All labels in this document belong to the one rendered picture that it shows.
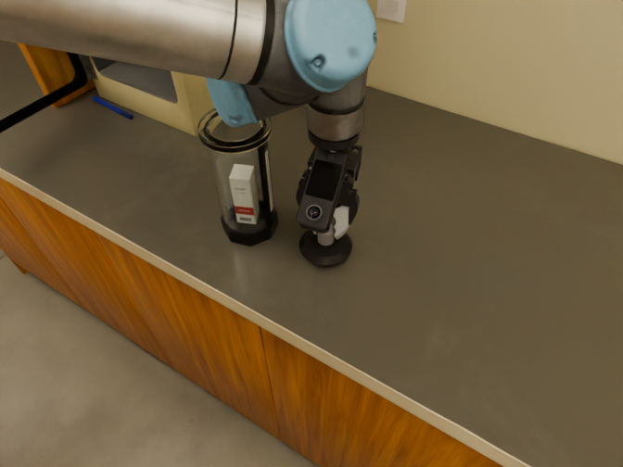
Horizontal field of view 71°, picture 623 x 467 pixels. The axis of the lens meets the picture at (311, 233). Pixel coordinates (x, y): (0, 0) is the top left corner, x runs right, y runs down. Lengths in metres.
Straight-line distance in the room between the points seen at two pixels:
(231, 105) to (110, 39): 0.16
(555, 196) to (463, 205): 0.19
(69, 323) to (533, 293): 1.69
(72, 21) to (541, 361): 0.69
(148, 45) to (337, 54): 0.13
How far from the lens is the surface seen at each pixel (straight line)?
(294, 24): 0.34
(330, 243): 0.73
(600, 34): 1.06
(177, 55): 0.34
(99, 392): 1.81
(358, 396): 0.82
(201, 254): 0.79
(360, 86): 0.55
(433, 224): 0.84
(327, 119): 0.56
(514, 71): 1.10
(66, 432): 1.81
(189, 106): 1.00
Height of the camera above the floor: 1.54
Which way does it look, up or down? 49 degrees down
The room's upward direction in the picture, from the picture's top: straight up
